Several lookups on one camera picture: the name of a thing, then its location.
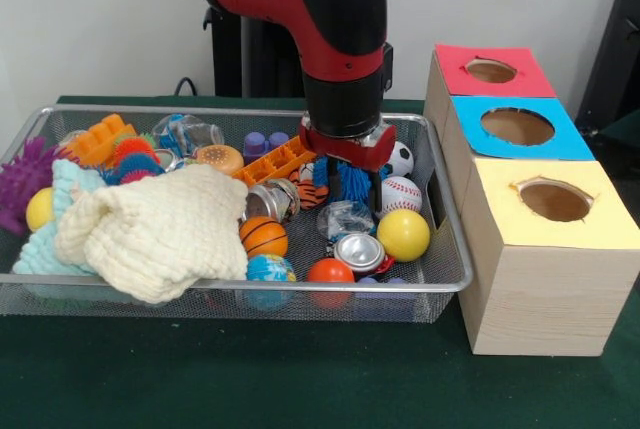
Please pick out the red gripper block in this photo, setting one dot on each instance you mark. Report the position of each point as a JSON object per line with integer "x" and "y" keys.
{"x": 350, "y": 151}

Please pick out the cream waffle cloth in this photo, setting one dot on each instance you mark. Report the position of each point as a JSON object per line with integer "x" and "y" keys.
{"x": 150, "y": 234}

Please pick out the shallow mesh metal bin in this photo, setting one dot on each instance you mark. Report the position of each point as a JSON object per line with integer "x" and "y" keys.
{"x": 445, "y": 249}

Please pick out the wooden box with three holes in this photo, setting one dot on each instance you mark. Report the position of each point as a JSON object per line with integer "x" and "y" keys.
{"x": 540, "y": 289}

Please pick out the blue spiky ball toy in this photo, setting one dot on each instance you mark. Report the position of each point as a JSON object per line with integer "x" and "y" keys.
{"x": 357, "y": 179}

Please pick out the white baseball with red stitching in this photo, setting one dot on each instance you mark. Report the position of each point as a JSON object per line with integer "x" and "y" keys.
{"x": 402, "y": 195}

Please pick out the crushed can with silver top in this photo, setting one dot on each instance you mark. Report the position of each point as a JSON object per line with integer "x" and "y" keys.
{"x": 357, "y": 251}

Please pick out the large yellow ball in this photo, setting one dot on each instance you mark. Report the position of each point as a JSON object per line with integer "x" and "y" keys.
{"x": 403, "y": 236}

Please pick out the long orange block with holes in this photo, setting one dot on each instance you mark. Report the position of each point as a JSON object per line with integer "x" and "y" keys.
{"x": 272, "y": 164}

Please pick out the silver can with printed label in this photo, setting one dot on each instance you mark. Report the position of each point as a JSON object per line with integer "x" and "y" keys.
{"x": 270, "y": 201}

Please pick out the orange basketball toy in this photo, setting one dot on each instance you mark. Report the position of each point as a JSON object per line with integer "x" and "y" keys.
{"x": 262, "y": 238}

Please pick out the dark green table cloth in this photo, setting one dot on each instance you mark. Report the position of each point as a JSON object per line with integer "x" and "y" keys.
{"x": 250, "y": 374}

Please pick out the mint green waffle cloth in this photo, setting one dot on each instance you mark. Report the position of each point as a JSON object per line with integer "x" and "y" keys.
{"x": 65, "y": 184}

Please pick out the black flat panel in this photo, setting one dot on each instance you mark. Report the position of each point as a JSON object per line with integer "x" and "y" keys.
{"x": 615, "y": 49}

